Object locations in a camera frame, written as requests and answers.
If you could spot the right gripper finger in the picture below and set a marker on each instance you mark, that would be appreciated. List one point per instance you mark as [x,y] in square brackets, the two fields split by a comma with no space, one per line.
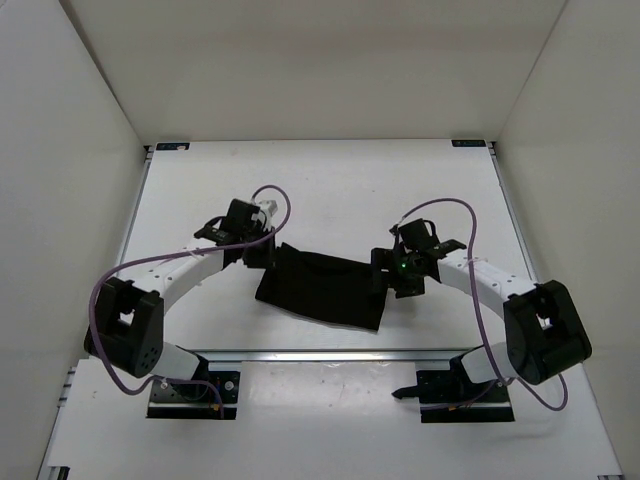
[382,281]
[382,260]

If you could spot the right blue label sticker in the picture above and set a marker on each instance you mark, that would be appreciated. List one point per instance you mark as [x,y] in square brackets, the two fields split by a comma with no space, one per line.
[468,143]

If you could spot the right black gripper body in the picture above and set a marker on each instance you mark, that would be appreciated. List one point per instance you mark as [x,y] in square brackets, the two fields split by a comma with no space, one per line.
[407,276]

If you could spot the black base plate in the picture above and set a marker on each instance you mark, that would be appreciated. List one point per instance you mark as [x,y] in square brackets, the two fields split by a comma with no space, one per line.
[448,396]
[190,402]

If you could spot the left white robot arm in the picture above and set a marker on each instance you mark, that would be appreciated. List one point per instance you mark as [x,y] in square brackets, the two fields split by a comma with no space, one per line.
[130,313]

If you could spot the blue label sticker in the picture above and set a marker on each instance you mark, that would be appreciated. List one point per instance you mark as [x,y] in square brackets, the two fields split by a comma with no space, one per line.
[468,143]
[172,146]

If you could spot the black skirt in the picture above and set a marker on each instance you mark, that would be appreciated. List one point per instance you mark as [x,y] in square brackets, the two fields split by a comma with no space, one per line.
[323,288]

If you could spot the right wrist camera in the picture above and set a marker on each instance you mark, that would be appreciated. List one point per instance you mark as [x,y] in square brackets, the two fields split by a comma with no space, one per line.
[398,230]

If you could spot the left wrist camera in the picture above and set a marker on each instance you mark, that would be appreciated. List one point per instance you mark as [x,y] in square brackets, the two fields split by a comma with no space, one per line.
[267,210]

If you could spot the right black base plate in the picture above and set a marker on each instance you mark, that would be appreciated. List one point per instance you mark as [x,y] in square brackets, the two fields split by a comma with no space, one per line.
[448,396]

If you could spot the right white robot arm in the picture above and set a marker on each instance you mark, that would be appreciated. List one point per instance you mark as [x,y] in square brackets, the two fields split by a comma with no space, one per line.
[544,334]

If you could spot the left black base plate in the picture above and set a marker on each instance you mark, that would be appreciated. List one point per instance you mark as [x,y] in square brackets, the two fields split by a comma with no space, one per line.
[190,402]

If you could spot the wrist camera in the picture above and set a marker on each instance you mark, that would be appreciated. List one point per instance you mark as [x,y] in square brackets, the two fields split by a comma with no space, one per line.
[398,230]
[267,210]

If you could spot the left blue label sticker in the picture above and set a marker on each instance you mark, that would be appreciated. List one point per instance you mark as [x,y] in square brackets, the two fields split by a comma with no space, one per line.
[172,146]

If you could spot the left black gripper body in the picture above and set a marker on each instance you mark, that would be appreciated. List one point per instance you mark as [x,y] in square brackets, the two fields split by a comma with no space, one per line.
[261,254]

